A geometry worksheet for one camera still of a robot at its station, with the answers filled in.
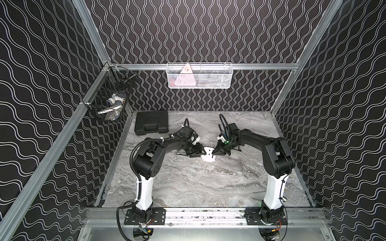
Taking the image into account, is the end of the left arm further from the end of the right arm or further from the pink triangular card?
the pink triangular card

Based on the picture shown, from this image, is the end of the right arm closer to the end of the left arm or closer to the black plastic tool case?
the end of the left arm

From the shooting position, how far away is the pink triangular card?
0.91 metres
